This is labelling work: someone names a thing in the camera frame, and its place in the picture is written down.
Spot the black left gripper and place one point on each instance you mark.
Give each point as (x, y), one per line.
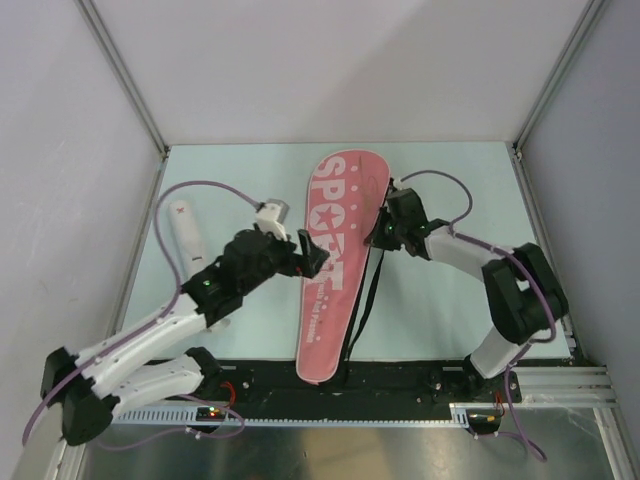
(306, 264)

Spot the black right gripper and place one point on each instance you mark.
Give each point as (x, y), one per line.
(377, 237)

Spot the pink racket bag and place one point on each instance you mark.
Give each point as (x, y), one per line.
(345, 193)

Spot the white shuttlecock tube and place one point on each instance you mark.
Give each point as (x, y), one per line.
(194, 258)

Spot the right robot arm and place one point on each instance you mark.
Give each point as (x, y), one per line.
(524, 296)

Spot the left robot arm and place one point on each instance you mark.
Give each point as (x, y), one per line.
(112, 377)

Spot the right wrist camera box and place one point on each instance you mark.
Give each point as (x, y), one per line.
(398, 184)

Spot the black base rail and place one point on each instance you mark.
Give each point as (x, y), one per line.
(358, 386)

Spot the white slotted cable duct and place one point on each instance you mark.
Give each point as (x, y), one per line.
(435, 416)

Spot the aluminium frame post right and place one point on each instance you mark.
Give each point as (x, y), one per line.
(580, 33)

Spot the aluminium frame post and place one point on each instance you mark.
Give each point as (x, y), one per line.
(100, 31)
(580, 33)

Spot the aluminium frame post left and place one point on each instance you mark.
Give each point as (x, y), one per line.
(100, 31)

